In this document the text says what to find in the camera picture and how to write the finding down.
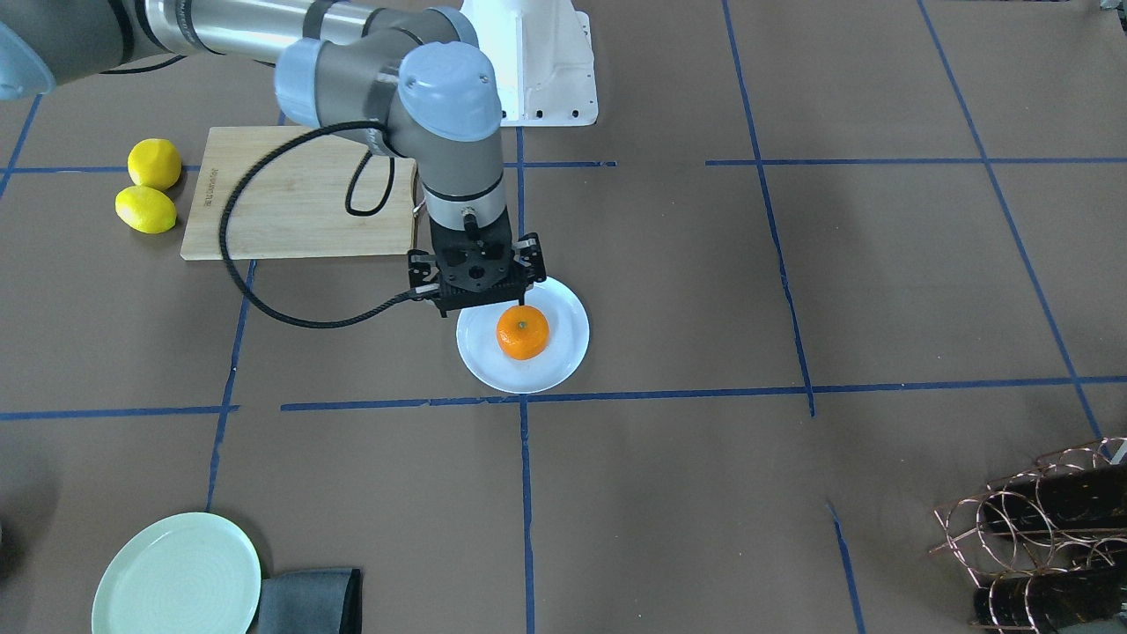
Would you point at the orange mandarin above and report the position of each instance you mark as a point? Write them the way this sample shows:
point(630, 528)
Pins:
point(522, 332)

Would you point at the dark grey folded cloth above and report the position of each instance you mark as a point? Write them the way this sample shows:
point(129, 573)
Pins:
point(312, 601)

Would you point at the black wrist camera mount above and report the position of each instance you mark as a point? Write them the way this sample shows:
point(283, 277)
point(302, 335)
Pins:
point(478, 280)

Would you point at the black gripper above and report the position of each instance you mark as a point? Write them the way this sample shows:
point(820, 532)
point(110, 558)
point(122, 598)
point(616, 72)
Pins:
point(421, 271)

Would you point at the light green plate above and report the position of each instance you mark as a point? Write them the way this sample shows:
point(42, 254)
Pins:
point(193, 572)

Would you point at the bamboo cutting board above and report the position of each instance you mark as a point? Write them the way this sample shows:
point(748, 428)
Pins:
point(310, 203)

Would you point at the copper wire wine rack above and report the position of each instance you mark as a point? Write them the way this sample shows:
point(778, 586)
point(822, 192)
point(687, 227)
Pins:
point(986, 554)

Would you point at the dark green wine bottle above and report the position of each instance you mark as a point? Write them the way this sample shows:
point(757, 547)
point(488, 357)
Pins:
point(1091, 601)

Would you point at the light blue plate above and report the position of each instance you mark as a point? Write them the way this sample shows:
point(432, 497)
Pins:
point(568, 331)

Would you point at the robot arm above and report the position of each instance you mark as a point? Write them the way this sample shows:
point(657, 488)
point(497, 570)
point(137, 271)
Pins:
point(420, 75)

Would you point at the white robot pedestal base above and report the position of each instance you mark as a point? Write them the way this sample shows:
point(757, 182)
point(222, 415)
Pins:
point(543, 57)

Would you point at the lower yellow lemon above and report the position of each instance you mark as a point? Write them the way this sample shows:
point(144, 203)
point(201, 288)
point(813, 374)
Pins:
point(155, 163)

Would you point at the upper yellow lemon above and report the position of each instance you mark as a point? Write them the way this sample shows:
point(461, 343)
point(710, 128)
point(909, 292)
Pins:
point(146, 209)

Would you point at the yellow lemon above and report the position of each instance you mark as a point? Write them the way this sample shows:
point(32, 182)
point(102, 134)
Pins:
point(146, 209)
point(155, 163)

